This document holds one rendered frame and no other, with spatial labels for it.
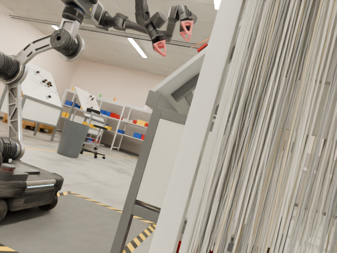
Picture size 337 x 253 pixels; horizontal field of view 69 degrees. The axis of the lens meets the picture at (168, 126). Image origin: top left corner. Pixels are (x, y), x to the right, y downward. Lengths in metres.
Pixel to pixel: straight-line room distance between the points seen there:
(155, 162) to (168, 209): 0.68
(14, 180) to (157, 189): 0.88
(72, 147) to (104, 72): 6.62
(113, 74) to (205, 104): 10.35
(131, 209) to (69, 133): 3.71
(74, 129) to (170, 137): 3.73
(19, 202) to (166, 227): 1.38
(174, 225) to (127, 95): 9.80
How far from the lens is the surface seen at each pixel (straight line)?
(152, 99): 1.03
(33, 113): 6.05
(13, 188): 1.60
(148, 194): 1.01
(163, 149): 0.99
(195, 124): 0.32
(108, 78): 10.70
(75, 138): 4.65
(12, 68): 2.09
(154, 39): 1.37
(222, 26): 0.36
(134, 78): 10.18
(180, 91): 1.16
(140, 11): 1.45
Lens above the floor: 0.65
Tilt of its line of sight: 5 degrees up
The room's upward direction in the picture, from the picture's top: 16 degrees clockwise
